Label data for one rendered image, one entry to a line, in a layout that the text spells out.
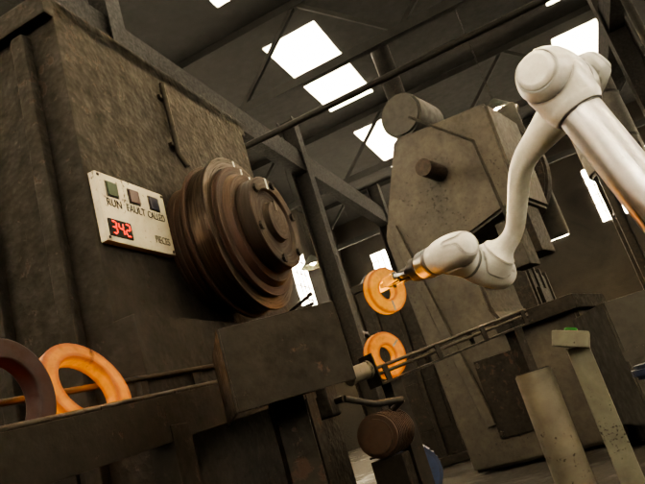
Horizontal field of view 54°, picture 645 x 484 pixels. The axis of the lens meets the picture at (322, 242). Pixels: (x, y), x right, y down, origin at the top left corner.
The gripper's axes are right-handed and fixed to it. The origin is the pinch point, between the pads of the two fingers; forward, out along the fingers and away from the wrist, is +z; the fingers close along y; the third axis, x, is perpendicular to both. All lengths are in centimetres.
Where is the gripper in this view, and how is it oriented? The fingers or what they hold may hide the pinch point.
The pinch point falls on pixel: (383, 285)
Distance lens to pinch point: 212.6
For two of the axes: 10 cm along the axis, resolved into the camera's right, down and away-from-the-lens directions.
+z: -5.1, 3.5, 7.9
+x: -2.6, -9.3, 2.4
